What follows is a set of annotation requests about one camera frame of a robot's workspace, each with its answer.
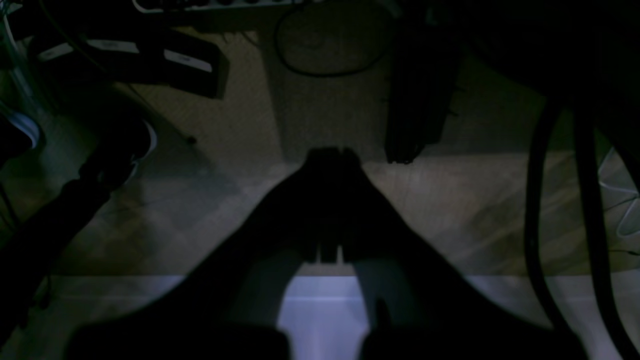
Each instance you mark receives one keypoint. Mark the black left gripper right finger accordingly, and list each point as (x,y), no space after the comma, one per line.
(419,306)

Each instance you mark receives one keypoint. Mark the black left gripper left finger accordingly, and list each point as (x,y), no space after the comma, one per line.
(227,308)

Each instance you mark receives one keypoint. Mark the black equipment box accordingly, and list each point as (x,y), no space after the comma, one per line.
(156,57)

